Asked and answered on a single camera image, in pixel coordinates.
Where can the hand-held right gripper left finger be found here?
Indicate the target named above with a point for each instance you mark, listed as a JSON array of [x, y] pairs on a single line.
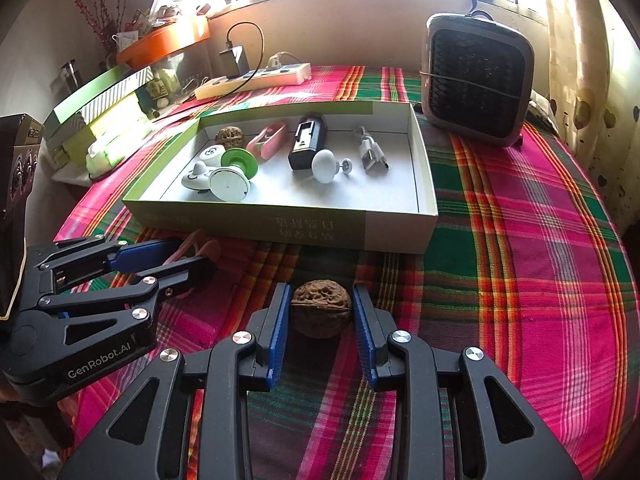
[[280, 330]]

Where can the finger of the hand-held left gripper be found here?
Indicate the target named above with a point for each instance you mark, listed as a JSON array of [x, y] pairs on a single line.
[[145, 255], [190, 272]]

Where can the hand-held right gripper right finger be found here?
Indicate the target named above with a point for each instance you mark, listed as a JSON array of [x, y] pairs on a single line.
[[365, 330]]

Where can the pink plastic clip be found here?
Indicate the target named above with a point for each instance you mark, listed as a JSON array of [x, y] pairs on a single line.
[[272, 145], [207, 249]]

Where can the large brown walnut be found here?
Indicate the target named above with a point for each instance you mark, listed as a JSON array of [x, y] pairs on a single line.
[[320, 310]]

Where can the white smiley face toy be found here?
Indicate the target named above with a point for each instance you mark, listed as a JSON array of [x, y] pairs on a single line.
[[195, 180]]

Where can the green white spool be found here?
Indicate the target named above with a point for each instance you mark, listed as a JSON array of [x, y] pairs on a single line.
[[229, 185]]

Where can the white round bottle cap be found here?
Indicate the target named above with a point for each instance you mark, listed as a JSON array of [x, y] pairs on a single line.
[[212, 154]]

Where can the green white cardboard box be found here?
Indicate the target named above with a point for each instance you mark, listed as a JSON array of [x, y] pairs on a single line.
[[325, 195]]

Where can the small brown walnut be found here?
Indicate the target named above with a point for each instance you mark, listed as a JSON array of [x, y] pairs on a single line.
[[230, 136]]

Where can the black rectangular device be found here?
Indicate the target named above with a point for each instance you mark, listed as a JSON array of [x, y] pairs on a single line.
[[300, 160]]

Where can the white dome knob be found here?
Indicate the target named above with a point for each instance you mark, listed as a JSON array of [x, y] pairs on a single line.
[[325, 165]]

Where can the green tissue pack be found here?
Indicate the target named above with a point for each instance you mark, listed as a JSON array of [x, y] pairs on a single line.
[[115, 152]]

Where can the yellow green box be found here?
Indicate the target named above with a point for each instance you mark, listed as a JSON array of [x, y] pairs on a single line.
[[115, 120]]

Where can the small green label box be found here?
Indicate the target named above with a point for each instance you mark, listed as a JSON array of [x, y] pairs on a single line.
[[156, 91]]

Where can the green lid striped box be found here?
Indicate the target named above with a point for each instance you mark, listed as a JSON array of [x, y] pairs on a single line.
[[90, 92]]

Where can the glass tank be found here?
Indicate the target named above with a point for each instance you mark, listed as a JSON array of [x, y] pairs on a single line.
[[190, 67]]

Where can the dark jar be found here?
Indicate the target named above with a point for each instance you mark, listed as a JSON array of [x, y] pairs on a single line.
[[72, 75]]

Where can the black charger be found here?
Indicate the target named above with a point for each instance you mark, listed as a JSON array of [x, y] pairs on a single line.
[[235, 62]]

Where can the orange tray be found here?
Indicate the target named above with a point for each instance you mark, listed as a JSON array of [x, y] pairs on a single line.
[[160, 42]]

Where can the cream power strip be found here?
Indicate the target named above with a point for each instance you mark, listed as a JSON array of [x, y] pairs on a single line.
[[280, 76]]

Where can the white plug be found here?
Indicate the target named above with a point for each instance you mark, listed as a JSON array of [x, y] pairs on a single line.
[[277, 62]]

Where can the red flower branches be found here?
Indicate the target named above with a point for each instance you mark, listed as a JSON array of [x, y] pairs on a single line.
[[95, 20]]

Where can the assorted packets pile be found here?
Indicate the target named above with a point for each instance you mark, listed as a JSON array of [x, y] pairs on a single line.
[[170, 7]]

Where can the grey desktop heater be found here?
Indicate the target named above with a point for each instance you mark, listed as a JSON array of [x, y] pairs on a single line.
[[475, 80]]

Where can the heart print curtain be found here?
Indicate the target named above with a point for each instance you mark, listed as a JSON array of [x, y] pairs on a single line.
[[585, 85]]

